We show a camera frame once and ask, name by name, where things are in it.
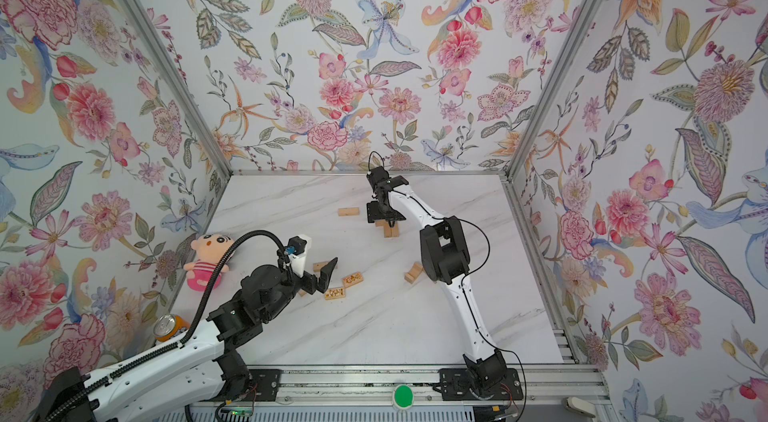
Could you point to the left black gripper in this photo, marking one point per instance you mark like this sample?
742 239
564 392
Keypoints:
312 286

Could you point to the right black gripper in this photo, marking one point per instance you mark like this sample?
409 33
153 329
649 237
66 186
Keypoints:
374 213

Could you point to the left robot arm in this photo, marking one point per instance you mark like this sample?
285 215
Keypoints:
200 364

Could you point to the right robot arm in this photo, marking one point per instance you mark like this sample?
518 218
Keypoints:
445 258

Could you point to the printed wood block lower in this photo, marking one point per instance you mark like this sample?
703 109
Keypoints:
335 293

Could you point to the printed wood block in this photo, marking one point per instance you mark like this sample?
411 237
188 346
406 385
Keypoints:
335 293
352 279

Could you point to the printed wood block upper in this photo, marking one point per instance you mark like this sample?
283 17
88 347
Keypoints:
352 279

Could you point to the wood arch block left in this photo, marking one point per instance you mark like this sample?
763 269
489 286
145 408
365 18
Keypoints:
413 273

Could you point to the pink plush doll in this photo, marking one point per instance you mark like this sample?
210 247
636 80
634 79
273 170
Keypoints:
208 250

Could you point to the green round button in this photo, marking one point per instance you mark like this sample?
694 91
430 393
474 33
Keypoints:
403 397

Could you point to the orange drink can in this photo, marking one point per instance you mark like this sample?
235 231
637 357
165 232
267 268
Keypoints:
168 326

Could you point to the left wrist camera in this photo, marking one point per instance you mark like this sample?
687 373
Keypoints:
297 251

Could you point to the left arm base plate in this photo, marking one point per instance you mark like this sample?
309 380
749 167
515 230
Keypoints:
261 386

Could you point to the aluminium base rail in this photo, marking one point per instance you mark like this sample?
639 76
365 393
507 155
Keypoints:
347 385

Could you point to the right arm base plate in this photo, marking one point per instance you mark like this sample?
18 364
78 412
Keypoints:
458 384

